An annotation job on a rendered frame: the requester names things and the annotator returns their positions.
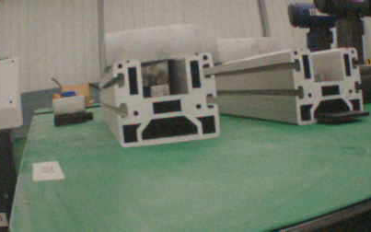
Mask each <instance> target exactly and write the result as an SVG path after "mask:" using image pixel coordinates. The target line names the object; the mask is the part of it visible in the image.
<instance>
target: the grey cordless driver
mask: <svg viewBox="0 0 371 232"><path fill-rule="evenodd" d="M312 1H313V5H314V7H315V8H316V9H317V10H318V11H319V12H320V13H321V14H326V15H333V16H336V15H337V16H339V19H337V21H335V24H336V39H337V44H336V45H337V49H338V48H339V49H340V48H346V49H347V48H354V49H355V50H356V51H357V60H354V61H353V60H352V66H359V71H360V80H361V84H354V87H355V90H362V100H363V104H365V103H366V104H369V103H371V64H365V61H364V50H363V35H364V34H365V31H364V26H365V25H364V21H363V20H361V17H371V0H312Z"/></svg>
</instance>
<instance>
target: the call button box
mask: <svg viewBox="0 0 371 232"><path fill-rule="evenodd" d="M52 110H53V115H54V116H55V117H54V124H55V126H56V125H64V124H70V123H76V124H78V123H84V122H87V121H88V120H93V119H94V117H93V111H89V112H85V111H86V106H85V96H83V95H79V96H78V95H72V96H69V97H61V98H58V99H53V100H52Z"/></svg>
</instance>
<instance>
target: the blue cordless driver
mask: <svg viewBox="0 0 371 232"><path fill-rule="evenodd" d="M287 15H288V16H289V21H290V24H291V25H292V26H293V27H294V28H297V26H298V27H299V28H300V29H309V32H308V33H307V49H309V50H310V52H318V51H320V52H322V51H328V50H330V48H331V45H332V44H333V31H331V30H330V28H332V29H334V28H335V27H336V24H335V21H337V19H339V16H337V15H336V16H333V15H326V14H321V13H320V12H319V11H318V10H317V9H316V8H315V7H314V5H313V3H312V4H311V3H295V5H294V4H293V3H291V4H289V6H288V10H287Z"/></svg>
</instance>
